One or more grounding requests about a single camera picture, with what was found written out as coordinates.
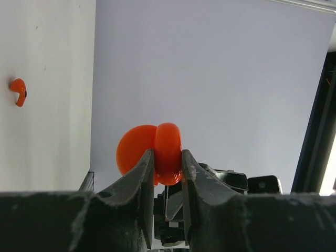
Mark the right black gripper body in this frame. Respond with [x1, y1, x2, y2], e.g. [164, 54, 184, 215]
[153, 163, 248, 247]

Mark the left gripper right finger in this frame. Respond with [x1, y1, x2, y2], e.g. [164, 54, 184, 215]
[182, 150, 249, 251]

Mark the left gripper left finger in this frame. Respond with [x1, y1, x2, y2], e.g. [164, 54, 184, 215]
[89, 149, 154, 251]

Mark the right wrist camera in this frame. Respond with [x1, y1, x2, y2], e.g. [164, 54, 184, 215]
[247, 175, 283, 194]

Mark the red earbud charging case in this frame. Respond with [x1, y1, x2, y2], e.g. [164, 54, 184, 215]
[116, 122, 182, 186]

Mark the red earbud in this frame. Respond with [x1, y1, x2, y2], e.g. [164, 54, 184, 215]
[9, 78, 27, 107]

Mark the right aluminium frame post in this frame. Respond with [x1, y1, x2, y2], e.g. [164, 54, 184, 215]
[270, 0, 336, 195]

